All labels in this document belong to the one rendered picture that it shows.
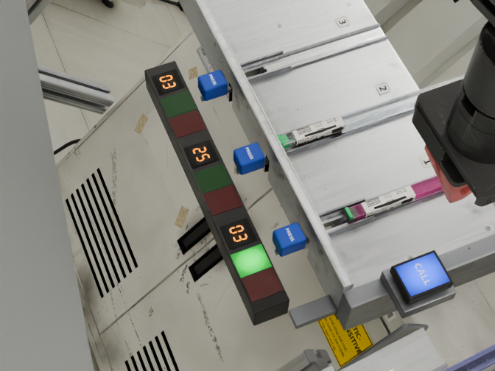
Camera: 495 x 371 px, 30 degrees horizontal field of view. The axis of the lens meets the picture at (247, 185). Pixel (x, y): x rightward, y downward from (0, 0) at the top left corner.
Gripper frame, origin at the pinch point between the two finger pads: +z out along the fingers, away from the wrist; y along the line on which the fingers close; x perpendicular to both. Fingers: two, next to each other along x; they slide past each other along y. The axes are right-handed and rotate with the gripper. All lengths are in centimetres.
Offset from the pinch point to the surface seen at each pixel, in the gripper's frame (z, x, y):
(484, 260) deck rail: 20.2, -8.7, 0.4
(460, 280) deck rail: 23.5, -6.7, 0.4
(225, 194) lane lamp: 21.3, 13.2, 18.8
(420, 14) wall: 177, -114, 144
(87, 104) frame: 68, 18, 71
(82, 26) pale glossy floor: 123, 5, 136
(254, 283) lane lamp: 21.3, 14.5, 7.7
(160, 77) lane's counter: 21.3, 14.2, 36.7
